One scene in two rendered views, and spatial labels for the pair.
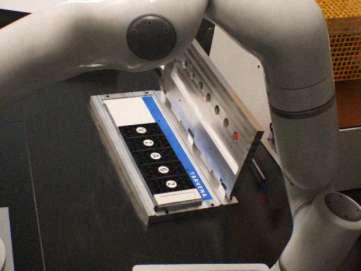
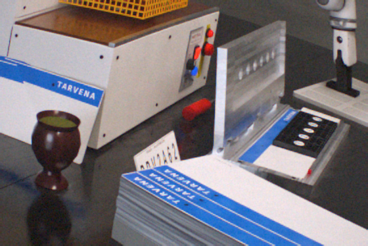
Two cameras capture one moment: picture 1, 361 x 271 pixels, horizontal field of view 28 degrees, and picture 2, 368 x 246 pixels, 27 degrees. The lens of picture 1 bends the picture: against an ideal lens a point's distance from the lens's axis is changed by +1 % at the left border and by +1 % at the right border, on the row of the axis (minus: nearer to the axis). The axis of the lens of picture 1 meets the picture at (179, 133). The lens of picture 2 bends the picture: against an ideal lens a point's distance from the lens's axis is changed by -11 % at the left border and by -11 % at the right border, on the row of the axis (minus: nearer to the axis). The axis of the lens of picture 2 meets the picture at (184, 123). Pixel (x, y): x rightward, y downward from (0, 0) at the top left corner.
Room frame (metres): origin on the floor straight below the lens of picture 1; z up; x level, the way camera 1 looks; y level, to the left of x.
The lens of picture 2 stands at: (2.56, 0.99, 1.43)
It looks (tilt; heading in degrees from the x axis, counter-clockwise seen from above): 19 degrees down; 225
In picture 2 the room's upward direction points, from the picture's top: 11 degrees clockwise
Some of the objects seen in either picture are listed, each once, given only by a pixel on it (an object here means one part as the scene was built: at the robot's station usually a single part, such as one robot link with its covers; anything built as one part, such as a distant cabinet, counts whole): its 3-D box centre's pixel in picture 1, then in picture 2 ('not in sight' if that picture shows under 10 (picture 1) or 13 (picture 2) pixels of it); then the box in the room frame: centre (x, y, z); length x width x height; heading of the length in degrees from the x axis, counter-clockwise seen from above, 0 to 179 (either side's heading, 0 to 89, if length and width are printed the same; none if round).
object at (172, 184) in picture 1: (171, 186); (316, 122); (1.17, 0.00, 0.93); 0.10 x 0.05 x 0.01; 117
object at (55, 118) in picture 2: not in sight; (54, 151); (1.88, 0.04, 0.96); 0.09 x 0.09 x 0.11
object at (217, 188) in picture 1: (158, 146); (290, 139); (1.31, 0.04, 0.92); 0.44 x 0.21 x 0.04; 28
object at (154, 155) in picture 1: (155, 157); (308, 133); (1.26, 0.04, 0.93); 0.10 x 0.05 x 0.01; 117
